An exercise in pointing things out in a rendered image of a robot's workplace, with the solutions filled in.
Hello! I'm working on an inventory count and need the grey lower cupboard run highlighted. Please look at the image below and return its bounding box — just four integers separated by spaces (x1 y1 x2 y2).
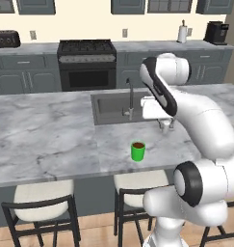
116 48 234 90
0 52 63 96

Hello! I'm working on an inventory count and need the black toaster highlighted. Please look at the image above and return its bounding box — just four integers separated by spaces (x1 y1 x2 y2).
0 29 22 49

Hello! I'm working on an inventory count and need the dark grey tap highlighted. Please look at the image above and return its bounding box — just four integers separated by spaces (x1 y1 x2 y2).
122 77 136 121

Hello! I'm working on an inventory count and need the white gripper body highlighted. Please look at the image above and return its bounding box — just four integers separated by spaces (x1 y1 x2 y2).
140 96 170 121

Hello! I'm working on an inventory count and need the grey glazed upper cupboard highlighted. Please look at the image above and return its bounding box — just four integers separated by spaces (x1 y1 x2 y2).
146 0 194 14

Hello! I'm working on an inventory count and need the grey sink basin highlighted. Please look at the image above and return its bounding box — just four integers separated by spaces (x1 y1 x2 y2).
91 91 156 126

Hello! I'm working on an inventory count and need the green cup of hot chocolate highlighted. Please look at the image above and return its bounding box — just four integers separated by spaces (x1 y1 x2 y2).
130 140 146 163

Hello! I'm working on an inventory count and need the black coffee machine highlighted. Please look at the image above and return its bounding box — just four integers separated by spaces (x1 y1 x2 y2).
202 20 230 46

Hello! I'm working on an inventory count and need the black stool with white seat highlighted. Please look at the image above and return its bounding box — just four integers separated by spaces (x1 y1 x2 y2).
113 169 174 247
0 178 82 247
199 200 234 247

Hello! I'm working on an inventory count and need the black stove with oven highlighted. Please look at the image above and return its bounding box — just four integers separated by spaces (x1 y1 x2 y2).
56 39 118 93

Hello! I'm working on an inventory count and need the white paper towel roll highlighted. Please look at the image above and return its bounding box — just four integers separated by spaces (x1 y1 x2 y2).
176 19 189 44

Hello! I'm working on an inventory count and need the white marshmallow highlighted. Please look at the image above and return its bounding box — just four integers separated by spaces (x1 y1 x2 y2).
162 121 171 135

